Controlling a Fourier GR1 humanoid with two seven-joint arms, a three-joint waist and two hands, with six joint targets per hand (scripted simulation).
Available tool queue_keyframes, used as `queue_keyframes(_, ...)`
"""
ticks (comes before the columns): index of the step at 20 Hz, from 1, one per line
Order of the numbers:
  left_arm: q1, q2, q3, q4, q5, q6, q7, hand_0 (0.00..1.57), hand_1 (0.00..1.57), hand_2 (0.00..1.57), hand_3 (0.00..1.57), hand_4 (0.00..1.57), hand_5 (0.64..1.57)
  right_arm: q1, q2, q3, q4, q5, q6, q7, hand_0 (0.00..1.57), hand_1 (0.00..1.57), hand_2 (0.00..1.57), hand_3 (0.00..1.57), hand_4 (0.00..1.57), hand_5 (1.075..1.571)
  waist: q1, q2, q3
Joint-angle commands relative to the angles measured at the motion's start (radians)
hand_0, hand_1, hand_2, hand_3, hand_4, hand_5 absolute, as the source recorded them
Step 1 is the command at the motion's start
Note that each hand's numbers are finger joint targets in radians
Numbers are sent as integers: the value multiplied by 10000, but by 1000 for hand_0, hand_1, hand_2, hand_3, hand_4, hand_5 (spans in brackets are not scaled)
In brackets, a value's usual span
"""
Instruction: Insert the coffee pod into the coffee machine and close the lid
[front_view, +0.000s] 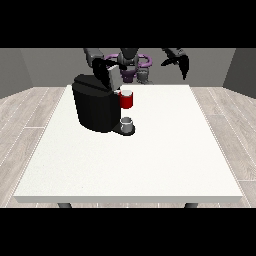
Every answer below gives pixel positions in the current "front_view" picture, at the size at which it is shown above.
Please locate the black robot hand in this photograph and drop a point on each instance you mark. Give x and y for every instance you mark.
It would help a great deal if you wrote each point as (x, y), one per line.
(181, 63)
(100, 68)

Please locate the pale grey machine lid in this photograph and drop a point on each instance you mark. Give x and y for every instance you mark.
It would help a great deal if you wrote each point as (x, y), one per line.
(114, 78)

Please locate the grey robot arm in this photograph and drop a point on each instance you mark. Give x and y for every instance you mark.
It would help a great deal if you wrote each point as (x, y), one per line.
(92, 54)
(179, 52)

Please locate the black coffee machine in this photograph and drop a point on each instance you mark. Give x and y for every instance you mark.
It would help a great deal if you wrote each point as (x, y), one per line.
(95, 105)

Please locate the red pod holder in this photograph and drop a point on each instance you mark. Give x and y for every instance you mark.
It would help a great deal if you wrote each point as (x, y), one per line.
(126, 101)

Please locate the grey robot trunk purple rings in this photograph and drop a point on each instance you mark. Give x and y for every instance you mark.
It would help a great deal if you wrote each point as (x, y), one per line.
(130, 56)

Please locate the small grey cup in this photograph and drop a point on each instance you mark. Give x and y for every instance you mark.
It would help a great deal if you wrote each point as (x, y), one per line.
(127, 125)

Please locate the dark table leg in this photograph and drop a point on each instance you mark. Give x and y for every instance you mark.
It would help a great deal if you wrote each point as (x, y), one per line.
(191, 205)
(64, 205)

